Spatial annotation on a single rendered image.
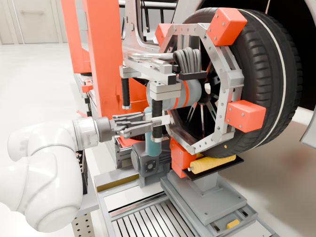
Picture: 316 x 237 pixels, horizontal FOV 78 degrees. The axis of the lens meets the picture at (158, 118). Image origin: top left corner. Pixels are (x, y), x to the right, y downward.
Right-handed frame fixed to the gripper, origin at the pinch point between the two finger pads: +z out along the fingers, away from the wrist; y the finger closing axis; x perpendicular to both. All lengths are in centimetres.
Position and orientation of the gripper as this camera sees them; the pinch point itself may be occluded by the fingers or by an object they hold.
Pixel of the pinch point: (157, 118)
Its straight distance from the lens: 66.4
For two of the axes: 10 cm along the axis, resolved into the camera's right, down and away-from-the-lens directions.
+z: 9.0, -1.8, 4.1
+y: 4.5, 3.7, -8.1
